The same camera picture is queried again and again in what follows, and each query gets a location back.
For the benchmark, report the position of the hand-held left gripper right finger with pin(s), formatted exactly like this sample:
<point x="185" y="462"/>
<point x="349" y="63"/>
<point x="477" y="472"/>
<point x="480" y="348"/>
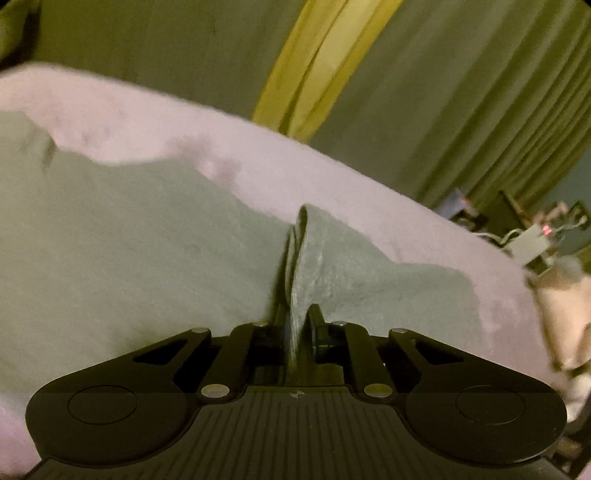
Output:
<point x="315" y="330"/>

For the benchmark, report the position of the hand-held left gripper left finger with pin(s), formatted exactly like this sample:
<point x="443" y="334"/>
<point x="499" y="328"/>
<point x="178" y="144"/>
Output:
<point x="285" y="334"/>

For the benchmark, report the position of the grey sweatpants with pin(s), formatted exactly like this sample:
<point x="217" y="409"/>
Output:
<point x="138" y="258"/>

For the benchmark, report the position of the blue packet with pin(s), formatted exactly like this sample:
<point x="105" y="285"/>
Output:
<point x="457" y="203"/>

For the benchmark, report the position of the white box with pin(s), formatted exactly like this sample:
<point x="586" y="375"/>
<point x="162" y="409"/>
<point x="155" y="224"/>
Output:
<point x="531" y="242"/>

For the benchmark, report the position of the pink bed blanket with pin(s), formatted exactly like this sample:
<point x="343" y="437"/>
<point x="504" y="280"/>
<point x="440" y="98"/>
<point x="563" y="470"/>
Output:
<point x="152" y="122"/>

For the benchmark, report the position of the beige cloth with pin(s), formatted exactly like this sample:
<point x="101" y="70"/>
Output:
<point x="565" y="309"/>

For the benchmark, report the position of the green curtain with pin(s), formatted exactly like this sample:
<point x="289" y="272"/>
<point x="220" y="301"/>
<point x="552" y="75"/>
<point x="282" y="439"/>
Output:
<point x="438" y="92"/>

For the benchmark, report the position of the yellow curtain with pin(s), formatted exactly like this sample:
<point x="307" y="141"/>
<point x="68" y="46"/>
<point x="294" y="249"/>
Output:
<point x="314" y="60"/>

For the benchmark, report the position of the dark furniture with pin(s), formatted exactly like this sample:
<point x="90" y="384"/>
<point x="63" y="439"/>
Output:
<point x="570" y="226"/>

